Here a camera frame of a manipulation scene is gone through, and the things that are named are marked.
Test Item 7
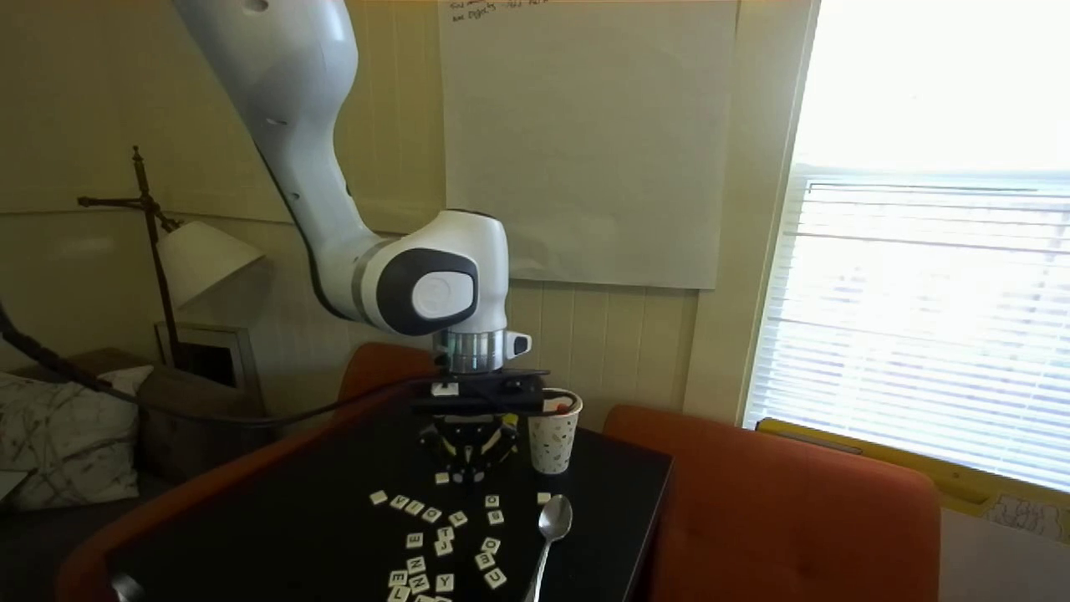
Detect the black square side table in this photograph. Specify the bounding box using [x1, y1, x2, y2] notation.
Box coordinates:
[105, 414, 674, 602]

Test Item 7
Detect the white window blind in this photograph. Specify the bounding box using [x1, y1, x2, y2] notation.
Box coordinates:
[743, 165, 1070, 494]

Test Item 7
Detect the small white frame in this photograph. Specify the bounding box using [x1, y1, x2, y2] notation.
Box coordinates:
[149, 319, 260, 396]

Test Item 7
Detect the brown cushion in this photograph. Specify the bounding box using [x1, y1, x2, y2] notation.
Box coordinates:
[135, 363, 282, 485]

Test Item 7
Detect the orange fabric armchair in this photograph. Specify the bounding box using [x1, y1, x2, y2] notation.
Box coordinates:
[599, 401, 947, 602]

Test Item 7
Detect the white patterned pillow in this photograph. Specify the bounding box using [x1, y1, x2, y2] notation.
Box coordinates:
[0, 363, 157, 515]

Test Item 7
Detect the yellow wooden ledge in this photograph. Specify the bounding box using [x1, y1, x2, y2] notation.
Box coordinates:
[752, 414, 1070, 528]

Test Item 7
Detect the metal spoon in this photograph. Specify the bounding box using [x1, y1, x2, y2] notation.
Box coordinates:
[518, 493, 579, 602]

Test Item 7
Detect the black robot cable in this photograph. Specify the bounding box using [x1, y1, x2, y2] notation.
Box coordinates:
[0, 302, 430, 431]

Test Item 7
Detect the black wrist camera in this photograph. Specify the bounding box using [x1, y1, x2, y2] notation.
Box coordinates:
[411, 370, 551, 414]

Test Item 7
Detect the lamp with white shade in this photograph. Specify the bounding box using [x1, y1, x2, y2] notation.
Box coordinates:
[72, 143, 270, 370]

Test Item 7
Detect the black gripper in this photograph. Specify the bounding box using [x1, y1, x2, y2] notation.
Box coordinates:
[419, 401, 527, 479]

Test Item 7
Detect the dotted paper cup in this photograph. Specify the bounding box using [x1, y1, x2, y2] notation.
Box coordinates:
[524, 386, 590, 479]

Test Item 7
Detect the small silver metal object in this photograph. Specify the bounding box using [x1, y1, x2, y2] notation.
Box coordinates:
[108, 567, 149, 602]

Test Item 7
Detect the large white paper sheet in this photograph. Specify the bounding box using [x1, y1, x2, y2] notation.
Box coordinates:
[436, 0, 745, 295]

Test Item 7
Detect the orange fabric sofa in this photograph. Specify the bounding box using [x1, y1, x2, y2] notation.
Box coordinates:
[51, 341, 443, 602]

